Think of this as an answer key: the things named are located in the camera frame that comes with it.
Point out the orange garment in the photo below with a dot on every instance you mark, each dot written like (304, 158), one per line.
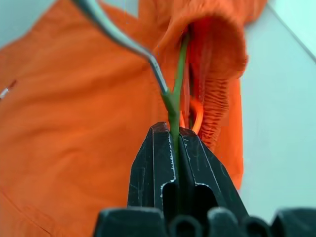
(74, 123)

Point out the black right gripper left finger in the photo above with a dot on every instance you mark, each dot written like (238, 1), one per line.
(150, 172)

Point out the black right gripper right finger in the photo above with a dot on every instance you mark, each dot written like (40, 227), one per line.
(205, 172)

